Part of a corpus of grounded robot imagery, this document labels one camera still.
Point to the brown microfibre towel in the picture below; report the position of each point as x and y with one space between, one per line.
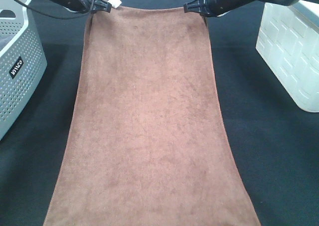
147 145

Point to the dark towel in basket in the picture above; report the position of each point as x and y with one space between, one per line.
4 40

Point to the white plastic storage bin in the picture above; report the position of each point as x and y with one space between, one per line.
288 41

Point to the grey perforated laundry basket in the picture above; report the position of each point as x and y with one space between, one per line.
22 60

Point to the black table cloth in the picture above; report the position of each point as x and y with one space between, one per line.
275 144

